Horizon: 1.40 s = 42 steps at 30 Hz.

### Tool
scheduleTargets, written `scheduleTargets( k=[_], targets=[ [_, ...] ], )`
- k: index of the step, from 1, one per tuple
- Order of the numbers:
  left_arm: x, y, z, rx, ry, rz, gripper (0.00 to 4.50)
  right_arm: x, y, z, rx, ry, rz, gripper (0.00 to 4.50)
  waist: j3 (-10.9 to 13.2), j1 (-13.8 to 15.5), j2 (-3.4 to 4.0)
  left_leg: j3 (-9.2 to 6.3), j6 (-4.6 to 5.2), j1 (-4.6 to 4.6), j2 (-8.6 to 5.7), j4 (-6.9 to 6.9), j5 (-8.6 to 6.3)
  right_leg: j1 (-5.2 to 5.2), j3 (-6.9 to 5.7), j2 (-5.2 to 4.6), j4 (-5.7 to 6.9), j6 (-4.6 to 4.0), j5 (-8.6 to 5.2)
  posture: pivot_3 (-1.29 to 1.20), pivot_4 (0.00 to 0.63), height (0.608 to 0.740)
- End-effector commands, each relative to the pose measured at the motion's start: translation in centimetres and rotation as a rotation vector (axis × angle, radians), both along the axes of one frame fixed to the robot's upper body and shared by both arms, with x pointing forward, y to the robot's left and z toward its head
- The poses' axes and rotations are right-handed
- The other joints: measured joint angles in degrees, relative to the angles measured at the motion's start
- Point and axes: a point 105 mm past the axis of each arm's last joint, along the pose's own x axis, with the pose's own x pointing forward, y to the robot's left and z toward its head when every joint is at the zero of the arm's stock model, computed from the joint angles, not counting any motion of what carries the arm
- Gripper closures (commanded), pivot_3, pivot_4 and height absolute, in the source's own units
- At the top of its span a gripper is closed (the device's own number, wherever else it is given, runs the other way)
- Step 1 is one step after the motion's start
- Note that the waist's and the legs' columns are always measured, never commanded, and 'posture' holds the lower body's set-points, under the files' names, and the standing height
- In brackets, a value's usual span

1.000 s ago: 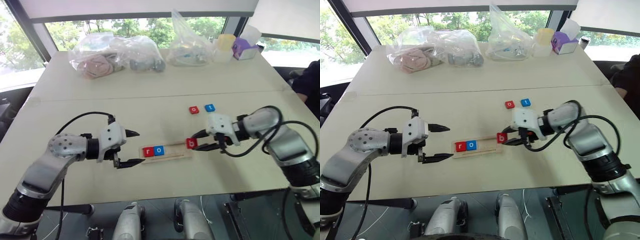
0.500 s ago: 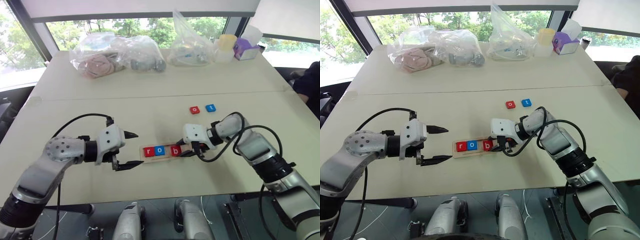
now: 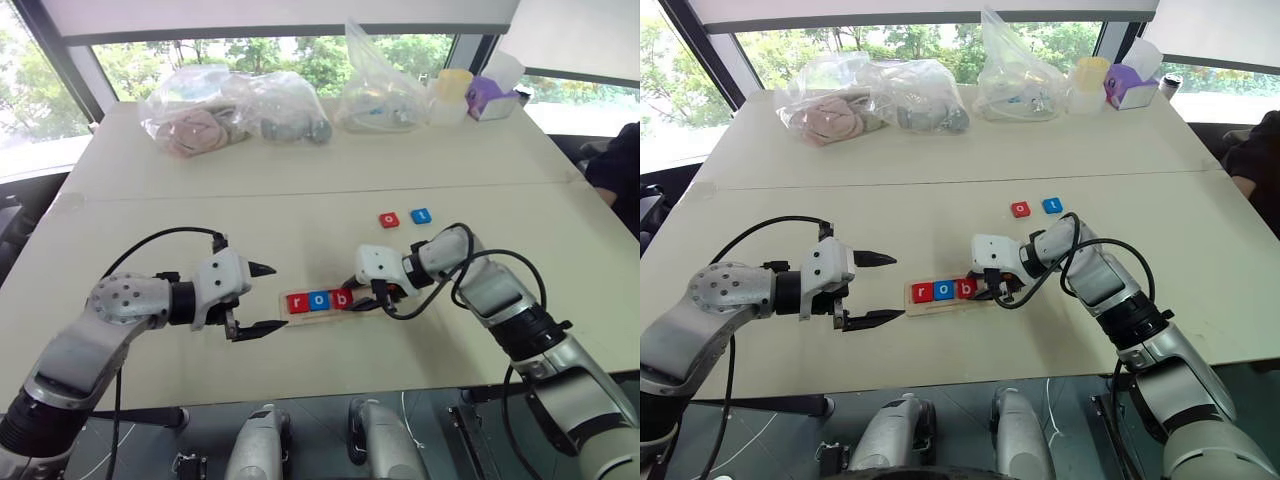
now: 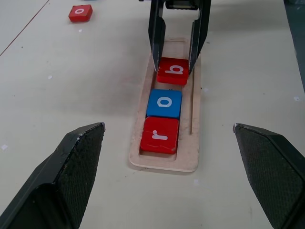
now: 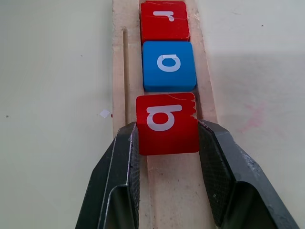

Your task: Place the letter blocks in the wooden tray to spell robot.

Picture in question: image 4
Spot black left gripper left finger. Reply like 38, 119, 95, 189
0, 122, 106, 229

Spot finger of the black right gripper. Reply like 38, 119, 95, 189
148, 0, 166, 71
189, 0, 212, 72

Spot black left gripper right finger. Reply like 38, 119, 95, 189
233, 123, 305, 229

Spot red letter b block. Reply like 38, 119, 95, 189
156, 57, 190, 85

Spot blue letter o block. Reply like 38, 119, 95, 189
145, 89, 183, 119

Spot red letter o block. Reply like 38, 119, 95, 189
68, 4, 93, 23

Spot wooden letter tray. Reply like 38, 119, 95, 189
128, 37, 203, 174

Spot red letter r block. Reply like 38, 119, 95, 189
139, 116, 180, 155

